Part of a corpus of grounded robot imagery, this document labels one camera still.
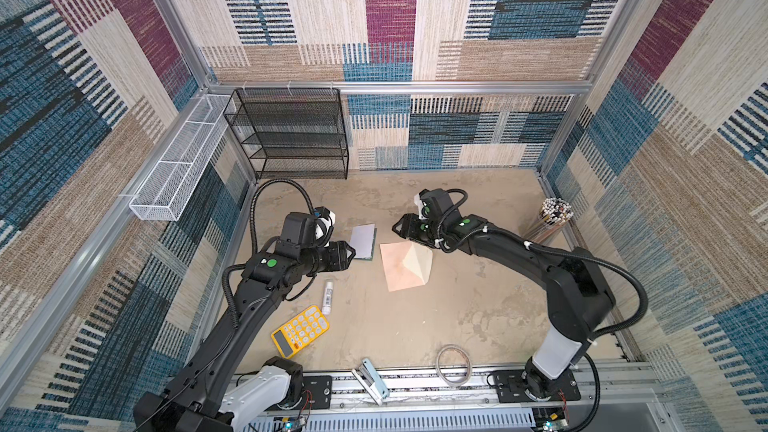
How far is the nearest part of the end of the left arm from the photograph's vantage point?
63 cm

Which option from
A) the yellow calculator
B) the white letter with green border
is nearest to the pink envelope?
the white letter with green border

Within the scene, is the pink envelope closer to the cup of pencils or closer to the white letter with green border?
the white letter with green border

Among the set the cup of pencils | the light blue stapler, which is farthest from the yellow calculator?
the cup of pencils

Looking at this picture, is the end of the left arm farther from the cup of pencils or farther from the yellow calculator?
the cup of pencils

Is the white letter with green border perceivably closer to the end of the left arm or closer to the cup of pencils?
the end of the left arm

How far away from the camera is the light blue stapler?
2.39 feet

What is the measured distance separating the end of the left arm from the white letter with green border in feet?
0.89

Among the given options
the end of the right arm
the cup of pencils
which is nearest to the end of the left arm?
the end of the right arm

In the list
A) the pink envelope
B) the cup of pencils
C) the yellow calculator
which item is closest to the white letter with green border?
the pink envelope

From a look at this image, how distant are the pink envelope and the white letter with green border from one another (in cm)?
4

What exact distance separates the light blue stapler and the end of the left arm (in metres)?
0.28

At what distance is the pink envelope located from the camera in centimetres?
93

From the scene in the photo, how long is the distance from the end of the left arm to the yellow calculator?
264 millimetres

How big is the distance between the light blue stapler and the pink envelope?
0.73 ft
